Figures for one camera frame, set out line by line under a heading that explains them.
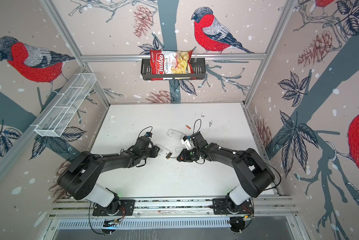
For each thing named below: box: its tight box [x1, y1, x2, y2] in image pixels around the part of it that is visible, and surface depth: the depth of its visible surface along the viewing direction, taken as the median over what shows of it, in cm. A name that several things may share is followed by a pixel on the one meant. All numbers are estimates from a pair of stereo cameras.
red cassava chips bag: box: [150, 49, 196, 81], surface depth 89 cm
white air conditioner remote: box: [156, 143, 173, 160], surface depth 94 cm
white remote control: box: [166, 128, 187, 140], surface depth 103 cm
